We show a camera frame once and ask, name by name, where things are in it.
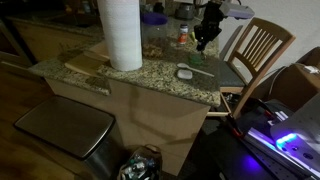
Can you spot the orange label pill bottle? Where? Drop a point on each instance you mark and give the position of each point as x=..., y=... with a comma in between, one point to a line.
x=182, y=35

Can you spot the green bowl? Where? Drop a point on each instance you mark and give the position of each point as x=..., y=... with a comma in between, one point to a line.
x=196, y=59

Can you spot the wooden cutting board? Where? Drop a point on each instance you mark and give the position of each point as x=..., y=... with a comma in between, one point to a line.
x=90, y=60

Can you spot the stainless steel trash can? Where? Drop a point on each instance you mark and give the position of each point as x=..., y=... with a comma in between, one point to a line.
x=84, y=139

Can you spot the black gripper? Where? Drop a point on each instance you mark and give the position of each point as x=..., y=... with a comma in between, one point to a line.
x=209, y=28

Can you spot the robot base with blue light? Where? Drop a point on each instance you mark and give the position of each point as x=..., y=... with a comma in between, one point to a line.
x=290, y=138

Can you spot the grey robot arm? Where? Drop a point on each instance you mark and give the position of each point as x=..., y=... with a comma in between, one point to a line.
x=236, y=11

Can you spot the white paper towel roll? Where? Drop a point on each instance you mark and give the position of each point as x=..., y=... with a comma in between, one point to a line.
x=121, y=27

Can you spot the brown cardboard box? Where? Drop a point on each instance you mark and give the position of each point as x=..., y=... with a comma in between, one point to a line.
x=294, y=86

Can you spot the wooden chair with grey seat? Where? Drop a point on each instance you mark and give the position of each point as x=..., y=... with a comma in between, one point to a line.
x=258, y=48

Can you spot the bag of recyclables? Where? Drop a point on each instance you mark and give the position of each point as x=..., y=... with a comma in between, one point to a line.
x=145, y=163

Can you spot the yellow green sponge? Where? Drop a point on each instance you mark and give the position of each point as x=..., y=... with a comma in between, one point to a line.
x=193, y=36

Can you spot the white earbuds case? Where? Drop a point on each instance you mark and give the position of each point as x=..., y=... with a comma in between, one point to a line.
x=184, y=74

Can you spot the clear jar with purple lid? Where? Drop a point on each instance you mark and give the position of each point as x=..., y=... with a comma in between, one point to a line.
x=154, y=33

